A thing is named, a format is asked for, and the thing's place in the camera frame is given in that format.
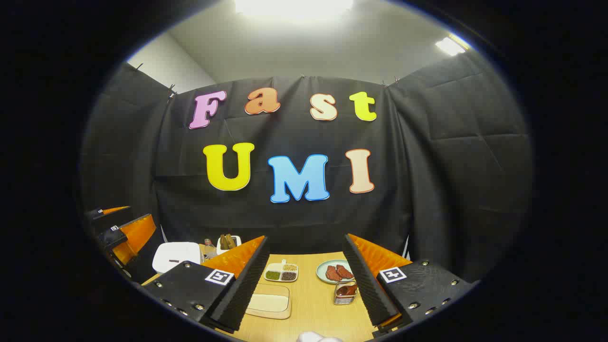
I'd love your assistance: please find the clear glass dish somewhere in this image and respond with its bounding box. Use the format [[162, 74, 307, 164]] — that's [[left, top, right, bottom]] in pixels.
[[244, 283, 293, 320]]

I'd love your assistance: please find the large ceiling light panel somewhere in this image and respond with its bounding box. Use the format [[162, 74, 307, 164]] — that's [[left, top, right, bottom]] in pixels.
[[235, 0, 355, 22]]

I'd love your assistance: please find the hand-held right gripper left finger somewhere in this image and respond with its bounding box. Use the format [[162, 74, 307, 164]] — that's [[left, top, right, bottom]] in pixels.
[[142, 235, 270, 334]]

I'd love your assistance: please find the small ceiling light panel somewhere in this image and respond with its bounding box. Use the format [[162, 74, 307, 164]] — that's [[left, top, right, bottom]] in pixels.
[[435, 35, 469, 57]]

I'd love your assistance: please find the white rice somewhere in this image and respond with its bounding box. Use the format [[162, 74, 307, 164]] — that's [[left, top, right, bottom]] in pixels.
[[249, 294, 289, 313]]

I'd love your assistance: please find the pale green plate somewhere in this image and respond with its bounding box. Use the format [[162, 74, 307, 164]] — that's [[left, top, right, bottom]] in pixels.
[[316, 259, 355, 285]]

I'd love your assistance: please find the white divided grain dish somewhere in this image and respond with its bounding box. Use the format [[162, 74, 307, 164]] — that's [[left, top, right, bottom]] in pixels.
[[264, 259, 299, 283]]

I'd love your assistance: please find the metal wire chopstick holder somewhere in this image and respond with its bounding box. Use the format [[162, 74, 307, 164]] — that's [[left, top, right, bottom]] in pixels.
[[333, 280, 358, 305]]

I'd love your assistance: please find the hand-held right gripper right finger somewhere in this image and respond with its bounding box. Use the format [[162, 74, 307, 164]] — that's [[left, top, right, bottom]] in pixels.
[[343, 233, 475, 339]]

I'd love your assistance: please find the white toaster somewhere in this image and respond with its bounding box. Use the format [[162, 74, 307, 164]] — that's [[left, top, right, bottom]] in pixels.
[[216, 235, 242, 256]]

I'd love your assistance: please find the white rice cooker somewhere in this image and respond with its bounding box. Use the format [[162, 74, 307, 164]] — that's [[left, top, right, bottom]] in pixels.
[[152, 242, 203, 274]]

